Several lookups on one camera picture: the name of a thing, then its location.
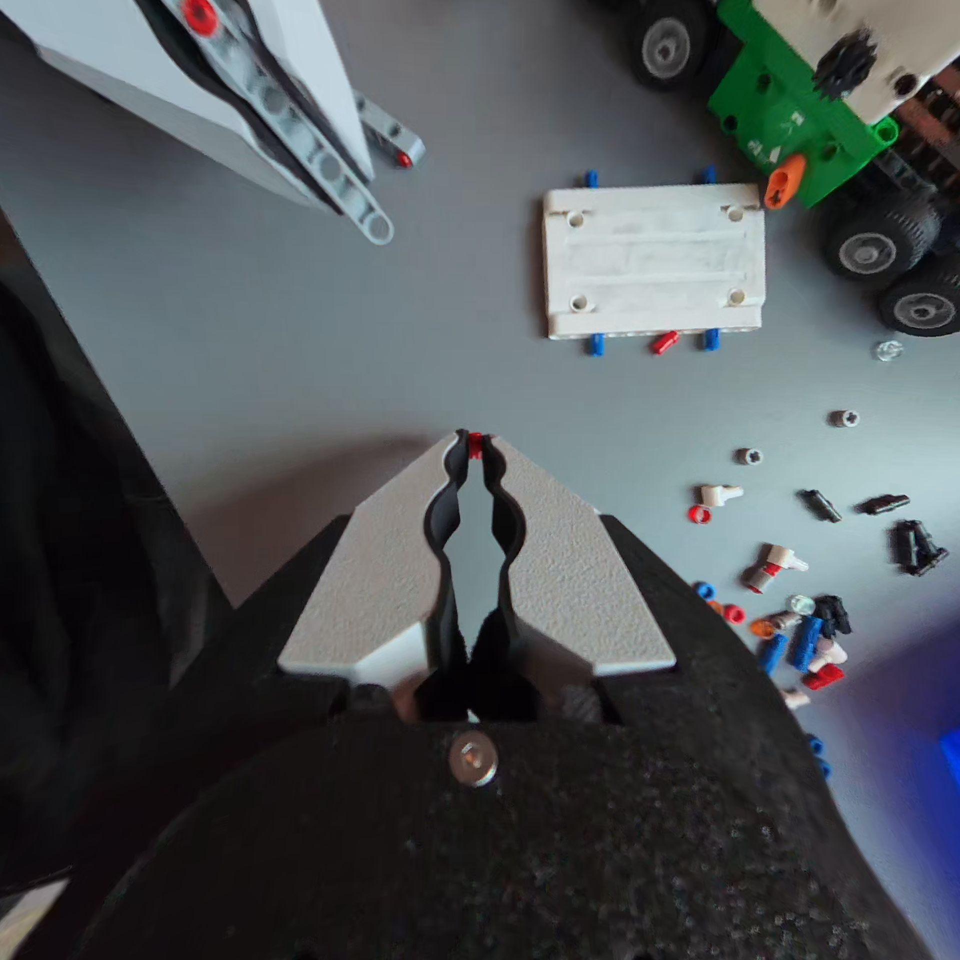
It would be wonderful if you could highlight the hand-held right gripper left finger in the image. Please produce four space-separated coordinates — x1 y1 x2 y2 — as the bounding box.
277 430 470 723

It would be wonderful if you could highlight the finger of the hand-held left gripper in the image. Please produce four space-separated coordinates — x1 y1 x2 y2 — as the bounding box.
217 0 375 183
0 0 340 213

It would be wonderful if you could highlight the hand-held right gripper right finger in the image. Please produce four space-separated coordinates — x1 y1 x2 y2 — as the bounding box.
480 433 678 681

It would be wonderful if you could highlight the long grey lego beam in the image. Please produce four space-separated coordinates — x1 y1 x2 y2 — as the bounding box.
161 0 396 246

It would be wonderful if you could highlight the short grey lego beam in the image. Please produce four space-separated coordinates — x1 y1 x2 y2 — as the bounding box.
352 91 427 171

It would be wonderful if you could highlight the pile of small lego parts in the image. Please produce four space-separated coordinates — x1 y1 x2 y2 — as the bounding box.
690 541 856 781

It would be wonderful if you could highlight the black lego connector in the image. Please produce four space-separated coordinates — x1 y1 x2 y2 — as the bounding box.
892 519 950 577

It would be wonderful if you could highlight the white lego panel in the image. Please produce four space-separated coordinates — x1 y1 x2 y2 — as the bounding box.
541 183 768 342

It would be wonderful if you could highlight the white green lego truck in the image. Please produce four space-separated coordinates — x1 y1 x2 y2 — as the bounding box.
622 0 960 339

